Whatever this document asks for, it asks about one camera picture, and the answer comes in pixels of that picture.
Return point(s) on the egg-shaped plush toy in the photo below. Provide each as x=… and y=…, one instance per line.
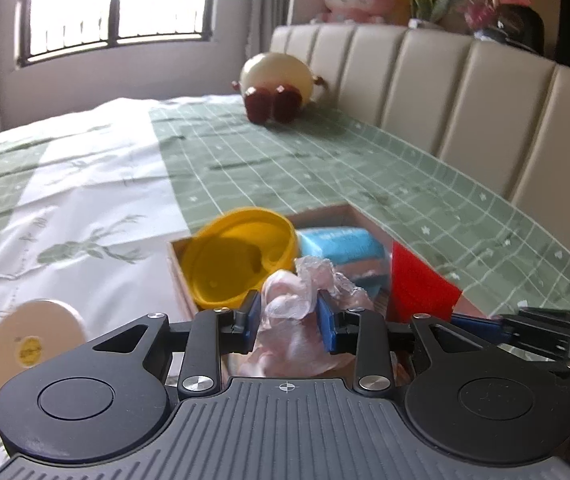
x=275, y=72

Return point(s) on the beige padded headboard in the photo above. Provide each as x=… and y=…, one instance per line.
x=465, y=90

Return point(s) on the pink flower decoration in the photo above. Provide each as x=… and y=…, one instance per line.
x=480, y=7

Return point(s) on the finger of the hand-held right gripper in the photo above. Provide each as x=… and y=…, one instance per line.
x=480, y=325

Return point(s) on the beige curtain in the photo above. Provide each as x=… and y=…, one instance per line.
x=255, y=10

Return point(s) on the blue and white packet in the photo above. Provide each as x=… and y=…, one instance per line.
x=340, y=245

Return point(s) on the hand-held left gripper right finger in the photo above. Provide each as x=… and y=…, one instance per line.
x=326, y=325

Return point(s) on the pink cardboard box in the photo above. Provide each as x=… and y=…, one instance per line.
x=325, y=216

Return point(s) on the clear plastic bag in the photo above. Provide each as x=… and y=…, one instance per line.
x=285, y=300

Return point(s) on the barred window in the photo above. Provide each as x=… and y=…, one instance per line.
x=112, y=5

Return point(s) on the yellow plastic bowl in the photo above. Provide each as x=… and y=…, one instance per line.
x=235, y=260

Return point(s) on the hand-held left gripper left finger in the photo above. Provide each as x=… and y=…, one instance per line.
x=252, y=321

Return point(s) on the beige round box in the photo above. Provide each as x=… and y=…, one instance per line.
x=30, y=340

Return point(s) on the red pouch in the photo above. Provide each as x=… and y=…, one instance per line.
x=415, y=280

